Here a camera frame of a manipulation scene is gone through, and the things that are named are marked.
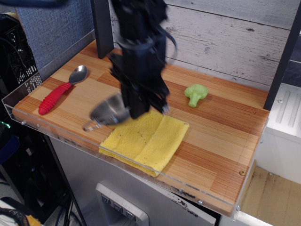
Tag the white ribbed side counter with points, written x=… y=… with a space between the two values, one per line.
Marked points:
x=285 y=116

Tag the left black vertical post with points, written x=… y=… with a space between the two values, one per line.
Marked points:
x=102 y=25

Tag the silver dispenser panel with buttons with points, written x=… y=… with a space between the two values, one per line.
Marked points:
x=117 y=210

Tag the black perforated crate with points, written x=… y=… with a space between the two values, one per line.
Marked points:
x=17 y=64

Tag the right black vertical post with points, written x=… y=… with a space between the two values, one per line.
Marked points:
x=284 y=60

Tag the stainless steel two-handled bowl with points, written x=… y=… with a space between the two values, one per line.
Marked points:
x=111 y=111

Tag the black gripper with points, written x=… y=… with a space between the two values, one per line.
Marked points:
x=141 y=64

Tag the red-handled metal spoon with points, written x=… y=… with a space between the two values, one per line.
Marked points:
x=78 y=75

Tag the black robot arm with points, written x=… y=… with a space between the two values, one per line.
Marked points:
x=138 y=20

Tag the black vertical post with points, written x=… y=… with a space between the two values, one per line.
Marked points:
x=284 y=60
x=102 y=25

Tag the yellow folded towel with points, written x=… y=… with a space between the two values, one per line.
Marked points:
x=147 y=143

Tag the clear acrylic table guard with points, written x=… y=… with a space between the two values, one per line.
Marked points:
x=225 y=121

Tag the green toy broccoli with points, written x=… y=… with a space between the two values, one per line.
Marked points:
x=195 y=93

